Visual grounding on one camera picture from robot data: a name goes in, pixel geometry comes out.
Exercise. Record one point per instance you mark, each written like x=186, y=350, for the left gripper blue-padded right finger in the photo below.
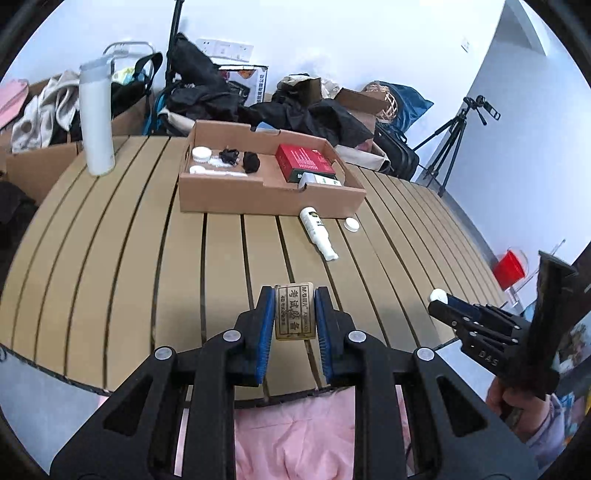
x=339, y=363

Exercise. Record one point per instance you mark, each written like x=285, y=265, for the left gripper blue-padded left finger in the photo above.
x=256, y=333

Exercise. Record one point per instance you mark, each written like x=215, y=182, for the small tan eraser box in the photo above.
x=295, y=312

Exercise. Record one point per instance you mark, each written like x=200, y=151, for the white spray bottle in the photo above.
x=317, y=233

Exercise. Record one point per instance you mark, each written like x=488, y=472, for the white round lid jar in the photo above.
x=352, y=225

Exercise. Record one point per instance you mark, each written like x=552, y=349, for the red book box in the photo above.
x=294, y=161

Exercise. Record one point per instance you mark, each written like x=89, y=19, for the pink strawberry tissue pack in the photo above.
x=308, y=178

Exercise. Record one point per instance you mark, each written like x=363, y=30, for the right hand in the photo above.
x=534, y=410

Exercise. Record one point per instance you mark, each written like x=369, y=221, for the red bucket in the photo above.
x=511, y=268

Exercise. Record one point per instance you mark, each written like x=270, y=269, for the pink trousers lap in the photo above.
x=307, y=438

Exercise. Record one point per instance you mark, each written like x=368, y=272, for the shallow cardboard tray box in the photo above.
x=265, y=192

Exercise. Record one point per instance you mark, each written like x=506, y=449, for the black backpack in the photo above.
x=402, y=161

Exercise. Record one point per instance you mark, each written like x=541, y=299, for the open brown cardboard box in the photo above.
x=366, y=106

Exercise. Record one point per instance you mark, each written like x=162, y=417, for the blue cloth with woven basket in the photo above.
x=405, y=105

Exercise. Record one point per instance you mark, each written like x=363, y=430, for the pile of black clothes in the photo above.
x=204, y=95

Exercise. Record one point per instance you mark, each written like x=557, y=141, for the white printed appliance box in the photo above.
x=247, y=81

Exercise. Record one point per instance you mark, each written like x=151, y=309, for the large cardboard box left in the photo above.
x=35, y=172

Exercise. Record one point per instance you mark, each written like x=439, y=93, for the cream white garment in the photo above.
x=56, y=105

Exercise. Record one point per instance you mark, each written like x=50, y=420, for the white thermos bottle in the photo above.
x=95, y=115

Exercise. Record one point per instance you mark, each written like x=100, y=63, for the pink bag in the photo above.
x=13, y=95

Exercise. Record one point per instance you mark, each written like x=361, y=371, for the black camera tripod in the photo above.
x=456, y=128

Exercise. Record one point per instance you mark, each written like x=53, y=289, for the wall power socket strip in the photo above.
x=220, y=49

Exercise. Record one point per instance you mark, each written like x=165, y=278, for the black luggage trolley handle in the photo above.
x=174, y=29

